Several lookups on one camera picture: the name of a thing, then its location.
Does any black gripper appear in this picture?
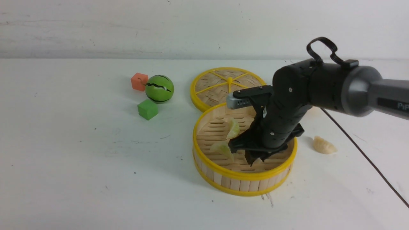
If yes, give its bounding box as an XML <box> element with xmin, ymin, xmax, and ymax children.
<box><xmin>228</xmin><ymin>103</ymin><xmax>305</xmax><ymax>166</ymax></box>

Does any white dumpling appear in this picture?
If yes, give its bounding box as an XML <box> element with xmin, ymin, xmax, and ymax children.
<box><xmin>313</xmin><ymin>136</ymin><xmax>337</xmax><ymax>155</ymax></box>

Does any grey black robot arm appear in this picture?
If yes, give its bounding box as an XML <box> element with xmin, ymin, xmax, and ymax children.
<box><xmin>226</xmin><ymin>59</ymin><xmax>409</xmax><ymax>165</ymax></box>

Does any bamboo steamer tray yellow rim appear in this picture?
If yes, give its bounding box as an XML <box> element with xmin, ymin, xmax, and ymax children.
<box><xmin>192</xmin><ymin>103</ymin><xmax>298</xmax><ymax>196</ymax></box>

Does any woven bamboo steamer lid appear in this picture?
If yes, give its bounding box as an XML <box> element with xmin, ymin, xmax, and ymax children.
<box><xmin>190</xmin><ymin>67</ymin><xmax>266</xmax><ymax>112</ymax></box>

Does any green foam cube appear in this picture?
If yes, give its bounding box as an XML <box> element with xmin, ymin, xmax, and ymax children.
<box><xmin>137</xmin><ymin>99</ymin><xmax>159</xmax><ymax>120</ymax></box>

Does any green toy watermelon ball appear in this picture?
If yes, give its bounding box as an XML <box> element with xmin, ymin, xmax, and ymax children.
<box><xmin>145</xmin><ymin>75</ymin><xmax>175</xmax><ymax>104</ymax></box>

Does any orange foam cube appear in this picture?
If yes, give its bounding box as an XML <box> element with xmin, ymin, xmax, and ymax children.
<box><xmin>131</xmin><ymin>73</ymin><xmax>149</xmax><ymax>92</ymax></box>

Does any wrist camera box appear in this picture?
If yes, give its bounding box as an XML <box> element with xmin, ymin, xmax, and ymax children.
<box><xmin>226</xmin><ymin>85</ymin><xmax>274</xmax><ymax>110</ymax></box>

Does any black cable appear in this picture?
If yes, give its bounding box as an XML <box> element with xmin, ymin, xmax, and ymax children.
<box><xmin>306</xmin><ymin>37</ymin><xmax>409</xmax><ymax>209</ymax></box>

